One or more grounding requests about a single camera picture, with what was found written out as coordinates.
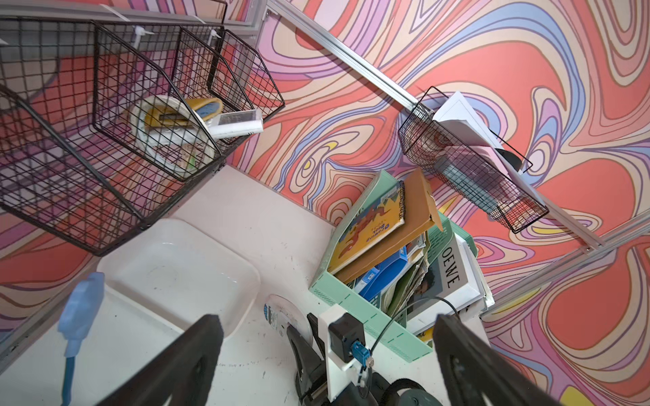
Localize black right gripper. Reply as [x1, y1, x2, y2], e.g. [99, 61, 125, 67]
[286, 325, 331, 406]

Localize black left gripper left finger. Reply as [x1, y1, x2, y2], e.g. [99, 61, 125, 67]
[100, 314, 224, 405]

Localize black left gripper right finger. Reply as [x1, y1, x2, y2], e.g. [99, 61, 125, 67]
[433, 316, 559, 405]

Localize white mouse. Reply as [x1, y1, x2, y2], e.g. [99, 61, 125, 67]
[263, 294, 313, 344]

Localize white storage box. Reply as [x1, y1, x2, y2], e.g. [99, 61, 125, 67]
[97, 219, 261, 338]

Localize white binder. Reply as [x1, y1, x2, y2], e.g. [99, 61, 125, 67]
[406, 235, 494, 334]

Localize green file organizer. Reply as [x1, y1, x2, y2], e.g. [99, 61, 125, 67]
[309, 169, 478, 364]

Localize magazines stack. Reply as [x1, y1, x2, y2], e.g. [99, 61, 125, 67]
[384, 215, 454, 316]

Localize blue booklet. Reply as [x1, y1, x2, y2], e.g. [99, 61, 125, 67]
[353, 247, 408, 301]

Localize brown folder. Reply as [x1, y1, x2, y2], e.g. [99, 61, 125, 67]
[335, 168, 443, 284]

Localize colourful spiral notebook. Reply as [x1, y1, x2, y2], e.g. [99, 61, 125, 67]
[328, 181, 406, 274]

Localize white paper sheets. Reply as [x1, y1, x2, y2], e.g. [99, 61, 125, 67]
[433, 91, 543, 203]

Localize white remote control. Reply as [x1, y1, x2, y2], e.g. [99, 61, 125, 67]
[206, 109, 263, 139]

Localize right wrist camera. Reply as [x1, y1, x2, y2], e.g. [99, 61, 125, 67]
[318, 304, 374, 405]

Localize black wire basket back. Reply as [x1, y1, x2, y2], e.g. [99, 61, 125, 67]
[398, 86, 549, 233]

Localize black wire basket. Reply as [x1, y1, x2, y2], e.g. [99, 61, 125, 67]
[398, 86, 549, 233]
[1, 16, 285, 256]

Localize black wire basket left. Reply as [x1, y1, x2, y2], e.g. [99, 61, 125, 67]
[1, 16, 285, 256]

